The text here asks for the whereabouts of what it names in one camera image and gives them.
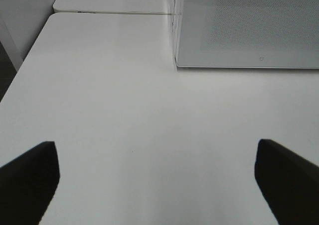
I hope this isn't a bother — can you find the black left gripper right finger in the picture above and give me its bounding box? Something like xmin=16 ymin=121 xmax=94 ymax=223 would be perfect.
xmin=254 ymin=139 xmax=319 ymax=225

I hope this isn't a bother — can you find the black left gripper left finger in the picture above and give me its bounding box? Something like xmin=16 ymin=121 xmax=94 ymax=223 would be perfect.
xmin=0 ymin=141 xmax=60 ymax=225

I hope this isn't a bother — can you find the white microwave door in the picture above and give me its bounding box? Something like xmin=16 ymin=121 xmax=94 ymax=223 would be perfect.
xmin=176 ymin=0 xmax=319 ymax=69

